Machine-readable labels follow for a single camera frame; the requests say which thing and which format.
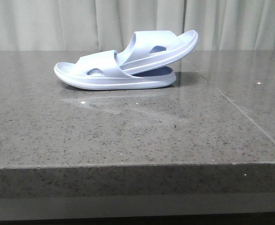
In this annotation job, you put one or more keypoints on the light blue slipper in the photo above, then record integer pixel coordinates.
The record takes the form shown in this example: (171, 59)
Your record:
(100, 71)
(153, 49)

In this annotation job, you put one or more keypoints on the white pleated curtain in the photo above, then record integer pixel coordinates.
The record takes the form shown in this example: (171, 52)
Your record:
(91, 25)

